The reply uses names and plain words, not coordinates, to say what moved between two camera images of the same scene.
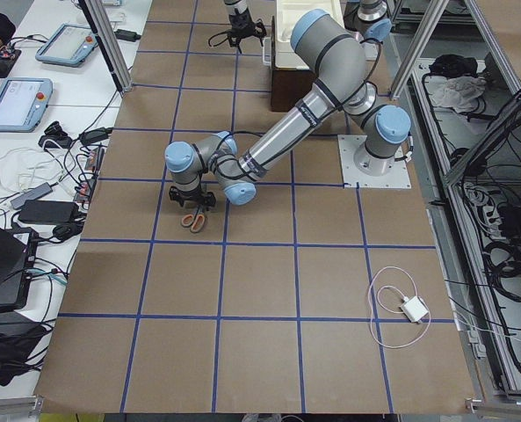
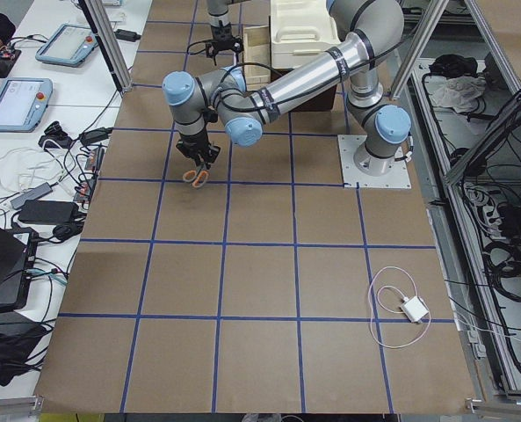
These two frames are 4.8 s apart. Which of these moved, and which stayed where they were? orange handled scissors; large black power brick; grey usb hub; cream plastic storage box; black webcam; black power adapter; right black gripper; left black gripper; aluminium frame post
Moved: right black gripper; orange handled scissors; left black gripper
Stayed: black webcam; grey usb hub; aluminium frame post; large black power brick; black power adapter; cream plastic storage box
